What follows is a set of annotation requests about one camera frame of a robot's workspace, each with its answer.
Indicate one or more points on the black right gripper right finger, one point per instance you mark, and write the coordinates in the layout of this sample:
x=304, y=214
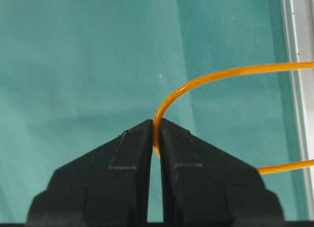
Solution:
x=202, y=184

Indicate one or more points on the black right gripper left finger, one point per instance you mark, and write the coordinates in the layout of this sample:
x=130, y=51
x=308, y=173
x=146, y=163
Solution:
x=108, y=185

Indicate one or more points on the orange rubber band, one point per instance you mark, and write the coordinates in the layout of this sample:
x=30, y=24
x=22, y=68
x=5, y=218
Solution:
x=233, y=72

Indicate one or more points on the green cloth mat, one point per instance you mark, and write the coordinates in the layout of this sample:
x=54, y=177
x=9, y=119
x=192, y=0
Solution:
x=75, y=74

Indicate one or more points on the silver aluminium extrusion rail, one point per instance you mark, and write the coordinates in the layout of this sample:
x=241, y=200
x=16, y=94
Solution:
x=299, y=25

